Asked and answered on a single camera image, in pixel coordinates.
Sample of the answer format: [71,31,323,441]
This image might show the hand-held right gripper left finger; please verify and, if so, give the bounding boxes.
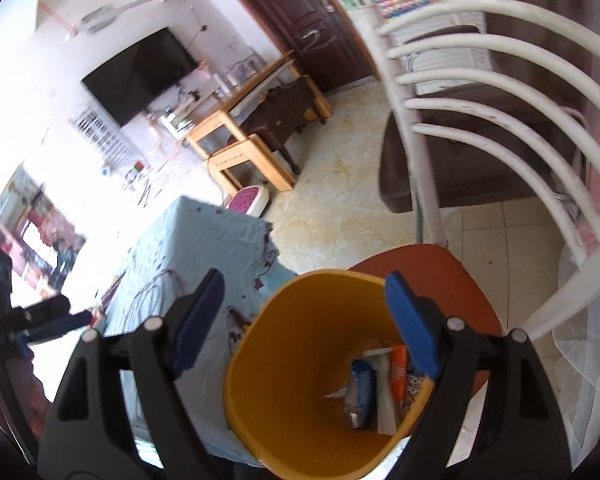
[37,268,226,480]

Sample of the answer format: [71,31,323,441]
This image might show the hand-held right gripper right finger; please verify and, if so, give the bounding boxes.
[385,271,573,480]

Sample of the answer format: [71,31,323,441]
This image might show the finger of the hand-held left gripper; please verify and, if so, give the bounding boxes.
[17,311,95,346]
[11,295,72,330]

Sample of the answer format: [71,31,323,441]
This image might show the small orange packet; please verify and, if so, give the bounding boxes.
[390,344,409,401]

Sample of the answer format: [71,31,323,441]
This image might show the polka dot tissue pack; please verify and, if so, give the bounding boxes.
[401,375,432,411]

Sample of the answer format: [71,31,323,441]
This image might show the blue plastic wrapper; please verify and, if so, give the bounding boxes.
[347,360,379,429]

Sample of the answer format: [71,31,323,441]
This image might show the yellow bin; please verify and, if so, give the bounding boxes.
[222,269,443,480]

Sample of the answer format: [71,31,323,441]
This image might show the person's left hand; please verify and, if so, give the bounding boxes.
[0,352,51,441]

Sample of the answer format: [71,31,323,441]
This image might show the light blue printed tablecloth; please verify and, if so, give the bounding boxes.
[100,195,301,466]

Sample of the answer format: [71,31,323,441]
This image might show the magenta patterned round stool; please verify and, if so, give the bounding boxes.
[225,185,271,218]

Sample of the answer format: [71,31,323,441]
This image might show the white chair with orange seat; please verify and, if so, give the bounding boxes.
[325,0,600,401]

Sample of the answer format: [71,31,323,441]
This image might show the dark brown leather armchair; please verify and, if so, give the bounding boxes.
[379,0,600,216]

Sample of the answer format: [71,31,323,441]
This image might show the white gauze cloth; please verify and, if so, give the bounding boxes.
[550,245,600,461]

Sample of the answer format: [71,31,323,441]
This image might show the eye chart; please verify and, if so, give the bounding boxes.
[70,102,138,171]

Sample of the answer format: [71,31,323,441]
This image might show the wooden desk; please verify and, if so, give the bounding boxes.
[185,52,333,193]

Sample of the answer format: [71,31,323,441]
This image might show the dark brown stool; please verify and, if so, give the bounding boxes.
[227,77,326,176]

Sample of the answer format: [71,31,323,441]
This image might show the dark brown door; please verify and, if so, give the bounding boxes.
[219,0,378,93]

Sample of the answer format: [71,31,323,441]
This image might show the wall mirror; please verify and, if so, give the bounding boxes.
[0,167,88,291]

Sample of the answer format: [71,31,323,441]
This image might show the black wall television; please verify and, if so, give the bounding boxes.
[81,27,198,128]

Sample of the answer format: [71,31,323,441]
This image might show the white wall light fixture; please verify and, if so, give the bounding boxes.
[77,5,118,33]

